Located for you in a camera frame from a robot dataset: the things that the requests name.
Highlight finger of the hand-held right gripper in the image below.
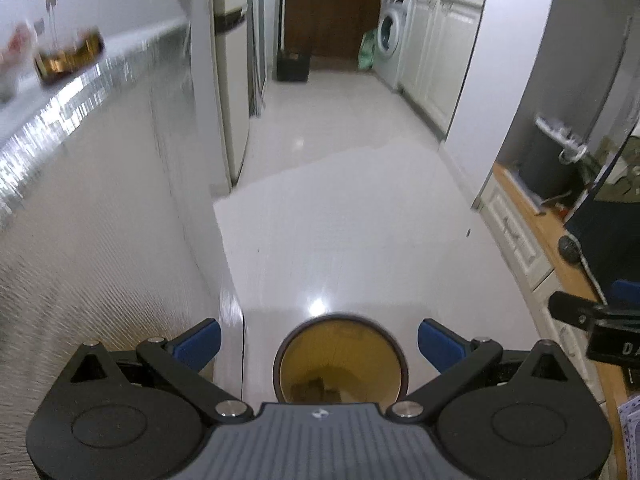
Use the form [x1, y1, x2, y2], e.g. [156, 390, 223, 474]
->
[611, 280, 640, 307]
[547, 290, 610, 333]

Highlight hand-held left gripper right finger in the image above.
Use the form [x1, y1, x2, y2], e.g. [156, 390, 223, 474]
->
[386, 318, 581, 424]

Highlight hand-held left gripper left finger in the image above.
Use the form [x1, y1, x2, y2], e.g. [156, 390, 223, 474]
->
[59, 317, 254, 424]

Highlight wooden bench with white drawers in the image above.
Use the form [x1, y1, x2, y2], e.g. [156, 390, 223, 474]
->
[480, 160, 631, 480]

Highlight light checked cloth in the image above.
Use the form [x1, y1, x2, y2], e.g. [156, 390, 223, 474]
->
[617, 394, 640, 480]

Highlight grey bin with white bag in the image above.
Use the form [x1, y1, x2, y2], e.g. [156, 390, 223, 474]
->
[519, 115, 590, 201]

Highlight white table with silver edge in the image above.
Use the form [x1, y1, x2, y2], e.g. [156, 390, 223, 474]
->
[0, 15, 247, 401]

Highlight white refrigerator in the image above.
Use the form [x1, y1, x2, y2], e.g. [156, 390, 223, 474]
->
[212, 0, 251, 188]

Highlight white kitchen cabinets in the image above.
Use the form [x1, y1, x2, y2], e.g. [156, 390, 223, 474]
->
[397, 0, 486, 133]

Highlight black crate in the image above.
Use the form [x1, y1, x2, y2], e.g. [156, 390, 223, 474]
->
[276, 51, 312, 82]

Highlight green plastic bag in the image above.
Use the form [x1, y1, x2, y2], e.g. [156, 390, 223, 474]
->
[358, 29, 380, 72]

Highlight glass sliding door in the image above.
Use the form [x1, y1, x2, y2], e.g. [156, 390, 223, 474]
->
[247, 0, 282, 118]

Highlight white washing machine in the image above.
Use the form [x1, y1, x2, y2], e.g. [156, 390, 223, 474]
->
[374, 0, 415, 90]

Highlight pink white wrapper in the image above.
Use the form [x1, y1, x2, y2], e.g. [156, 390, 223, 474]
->
[0, 22, 38, 103]

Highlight brown wooden door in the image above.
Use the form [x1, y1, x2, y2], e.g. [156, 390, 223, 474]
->
[284, 0, 388, 58]

